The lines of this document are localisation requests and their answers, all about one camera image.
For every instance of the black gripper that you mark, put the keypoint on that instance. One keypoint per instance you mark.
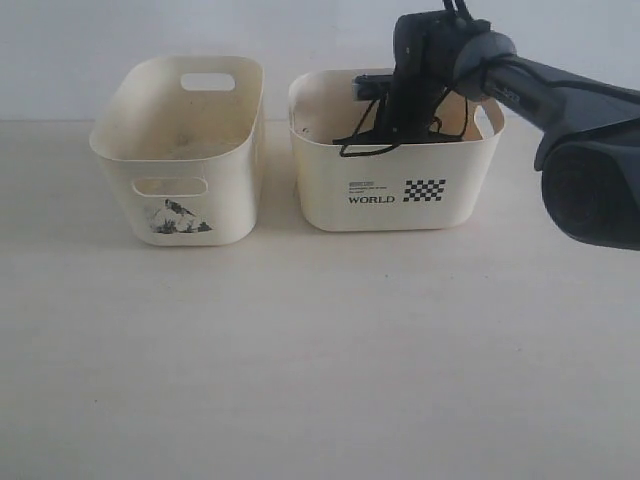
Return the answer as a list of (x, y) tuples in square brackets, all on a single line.
[(425, 48)]

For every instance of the cream bin with WORLD label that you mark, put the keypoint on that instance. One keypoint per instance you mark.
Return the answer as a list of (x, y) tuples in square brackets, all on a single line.
[(414, 187)]

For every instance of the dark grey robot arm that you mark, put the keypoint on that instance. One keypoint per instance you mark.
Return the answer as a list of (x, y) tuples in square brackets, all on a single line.
[(588, 155)]

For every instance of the cream bin with mountain picture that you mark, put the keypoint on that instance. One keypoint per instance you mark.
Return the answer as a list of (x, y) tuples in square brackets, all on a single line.
[(181, 144)]

